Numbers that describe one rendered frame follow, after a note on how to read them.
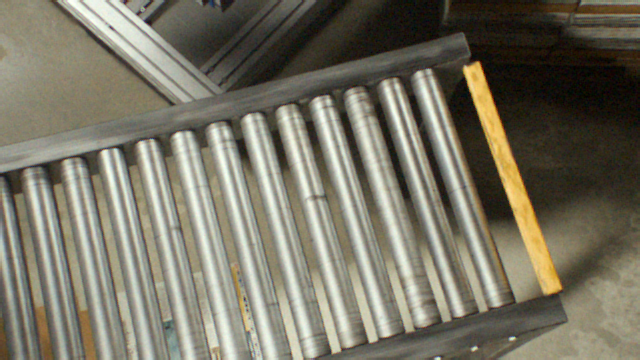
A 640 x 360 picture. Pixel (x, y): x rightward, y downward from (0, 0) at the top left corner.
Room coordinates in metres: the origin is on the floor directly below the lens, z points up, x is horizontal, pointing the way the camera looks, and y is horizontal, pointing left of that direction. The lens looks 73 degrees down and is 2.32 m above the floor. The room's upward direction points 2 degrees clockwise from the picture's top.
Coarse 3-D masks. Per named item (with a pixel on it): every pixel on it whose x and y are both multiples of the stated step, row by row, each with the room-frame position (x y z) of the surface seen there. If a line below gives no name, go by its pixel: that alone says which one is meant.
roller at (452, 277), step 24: (384, 96) 0.64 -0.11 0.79; (408, 120) 0.59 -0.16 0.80; (408, 144) 0.54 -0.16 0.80; (408, 168) 0.50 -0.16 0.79; (432, 192) 0.46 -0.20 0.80; (432, 216) 0.41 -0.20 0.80; (432, 240) 0.37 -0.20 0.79; (456, 264) 0.33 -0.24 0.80; (456, 288) 0.29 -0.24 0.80; (456, 312) 0.25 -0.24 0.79
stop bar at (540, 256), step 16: (480, 80) 0.66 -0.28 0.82; (480, 96) 0.63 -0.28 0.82; (480, 112) 0.60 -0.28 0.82; (496, 112) 0.60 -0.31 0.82; (496, 128) 0.57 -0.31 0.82; (496, 144) 0.54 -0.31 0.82; (496, 160) 0.52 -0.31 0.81; (512, 160) 0.51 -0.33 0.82; (512, 176) 0.49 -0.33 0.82; (512, 192) 0.46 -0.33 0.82; (528, 208) 0.43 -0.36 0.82; (528, 224) 0.40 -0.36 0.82; (528, 240) 0.37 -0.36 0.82; (544, 256) 0.35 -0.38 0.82; (544, 272) 0.32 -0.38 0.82; (544, 288) 0.29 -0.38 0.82; (560, 288) 0.29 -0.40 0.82
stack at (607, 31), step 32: (448, 0) 1.07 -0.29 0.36; (480, 0) 1.03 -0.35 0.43; (512, 0) 1.03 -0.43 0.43; (544, 0) 1.03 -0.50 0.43; (576, 0) 1.03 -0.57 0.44; (608, 0) 1.03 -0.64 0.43; (448, 32) 1.04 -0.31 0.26; (480, 32) 1.04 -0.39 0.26; (512, 32) 1.04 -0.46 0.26; (544, 32) 1.04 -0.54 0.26; (576, 32) 1.04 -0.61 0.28; (608, 32) 1.04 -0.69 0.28; (480, 64) 1.03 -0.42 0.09; (544, 64) 1.03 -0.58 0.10; (576, 64) 1.03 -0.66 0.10; (608, 64) 1.03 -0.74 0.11
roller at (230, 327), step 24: (192, 144) 0.53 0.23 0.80; (192, 168) 0.49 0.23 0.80; (192, 192) 0.44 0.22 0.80; (192, 216) 0.40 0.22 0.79; (216, 216) 0.40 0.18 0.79; (216, 240) 0.36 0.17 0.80; (216, 264) 0.31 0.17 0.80; (216, 288) 0.27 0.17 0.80; (216, 312) 0.23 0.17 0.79; (240, 312) 0.24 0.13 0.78; (240, 336) 0.20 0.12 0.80
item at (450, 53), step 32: (352, 64) 0.70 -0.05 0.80; (384, 64) 0.70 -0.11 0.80; (416, 64) 0.70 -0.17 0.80; (448, 64) 0.71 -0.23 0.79; (224, 96) 0.62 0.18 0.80; (256, 96) 0.63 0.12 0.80; (288, 96) 0.63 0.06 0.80; (320, 96) 0.63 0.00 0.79; (96, 128) 0.55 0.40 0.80; (128, 128) 0.56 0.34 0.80; (160, 128) 0.56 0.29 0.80; (192, 128) 0.56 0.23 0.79; (0, 160) 0.49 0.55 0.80; (32, 160) 0.49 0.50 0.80; (96, 160) 0.51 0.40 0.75; (128, 160) 0.52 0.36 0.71
